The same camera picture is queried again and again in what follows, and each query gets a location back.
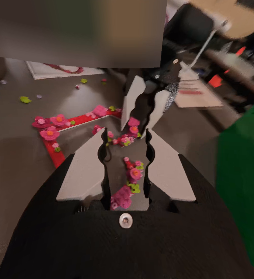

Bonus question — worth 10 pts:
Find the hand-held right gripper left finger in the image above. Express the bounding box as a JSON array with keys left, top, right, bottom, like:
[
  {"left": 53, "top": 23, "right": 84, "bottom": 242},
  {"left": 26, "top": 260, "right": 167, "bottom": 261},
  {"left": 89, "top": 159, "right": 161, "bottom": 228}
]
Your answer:
[{"left": 56, "top": 127, "right": 111, "bottom": 210}]

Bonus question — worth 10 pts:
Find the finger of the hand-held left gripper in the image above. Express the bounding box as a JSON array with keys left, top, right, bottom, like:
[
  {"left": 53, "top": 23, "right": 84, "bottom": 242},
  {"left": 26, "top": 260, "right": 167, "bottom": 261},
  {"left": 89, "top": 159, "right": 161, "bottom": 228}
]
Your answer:
[
  {"left": 141, "top": 89, "right": 171, "bottom": 139},
  {"left": 121, "top": 75, "right": 147, "bottom": 131}
]

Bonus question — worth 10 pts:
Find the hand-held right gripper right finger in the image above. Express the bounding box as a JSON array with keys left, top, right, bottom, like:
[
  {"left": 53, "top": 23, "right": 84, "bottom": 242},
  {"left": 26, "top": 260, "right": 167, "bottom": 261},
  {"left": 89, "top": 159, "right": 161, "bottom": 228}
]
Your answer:
[{"left": 143, "top": 129, "right": 196, "bottom": 202}]

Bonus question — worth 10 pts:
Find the pink flower lego piece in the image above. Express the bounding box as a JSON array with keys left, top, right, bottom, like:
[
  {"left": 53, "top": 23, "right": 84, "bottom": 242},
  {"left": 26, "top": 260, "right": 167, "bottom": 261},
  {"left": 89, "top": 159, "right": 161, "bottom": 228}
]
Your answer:
[{"left": 92, "top": 117, "right": 142, "bottom": 148}]

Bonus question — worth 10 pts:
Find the pink flower lego strip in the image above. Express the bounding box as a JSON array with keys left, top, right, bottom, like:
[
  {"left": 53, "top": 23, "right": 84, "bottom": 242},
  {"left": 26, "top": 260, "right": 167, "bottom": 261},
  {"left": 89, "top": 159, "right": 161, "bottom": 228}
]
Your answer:
[{"left": 110, "top": 157, "right": 145, "bottom": 210}]

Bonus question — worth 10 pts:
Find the person's left forearm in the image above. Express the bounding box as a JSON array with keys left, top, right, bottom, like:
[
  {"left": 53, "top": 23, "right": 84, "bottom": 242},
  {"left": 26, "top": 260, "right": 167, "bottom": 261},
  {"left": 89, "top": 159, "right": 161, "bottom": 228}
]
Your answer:
[{"left": 189, "top": 0, "right": 254, "bottom": 40}]

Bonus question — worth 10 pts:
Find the lego instruction booklet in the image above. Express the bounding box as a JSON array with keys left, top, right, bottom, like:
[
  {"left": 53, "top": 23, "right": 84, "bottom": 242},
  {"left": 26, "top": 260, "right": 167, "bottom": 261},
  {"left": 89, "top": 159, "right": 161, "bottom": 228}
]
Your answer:
[{"left": 26, "top": 61, "right": 105, "bottom": 80}]

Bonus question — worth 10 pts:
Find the white paper sheet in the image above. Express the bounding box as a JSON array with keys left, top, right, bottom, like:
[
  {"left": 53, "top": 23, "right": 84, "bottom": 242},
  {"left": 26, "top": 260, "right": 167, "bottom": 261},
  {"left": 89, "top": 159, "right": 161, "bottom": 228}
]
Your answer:
[{"left": 174, "top": 72, "right": 224, "bottom": 108}]

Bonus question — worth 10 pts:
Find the white cable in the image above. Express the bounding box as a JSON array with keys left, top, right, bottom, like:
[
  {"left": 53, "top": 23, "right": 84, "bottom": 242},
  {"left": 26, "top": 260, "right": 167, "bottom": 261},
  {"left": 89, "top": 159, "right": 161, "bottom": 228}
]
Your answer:
[{"left": 191, "top": 19, "right": 228, "bottom": 67}]

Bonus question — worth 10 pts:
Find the red lego frame with flowers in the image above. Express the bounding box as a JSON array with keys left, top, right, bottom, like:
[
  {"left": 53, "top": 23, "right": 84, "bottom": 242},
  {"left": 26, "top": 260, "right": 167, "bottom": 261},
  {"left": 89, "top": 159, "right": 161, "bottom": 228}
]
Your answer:
[{"left": 32, "top": 105, "right": 123, "bottom": 169}]

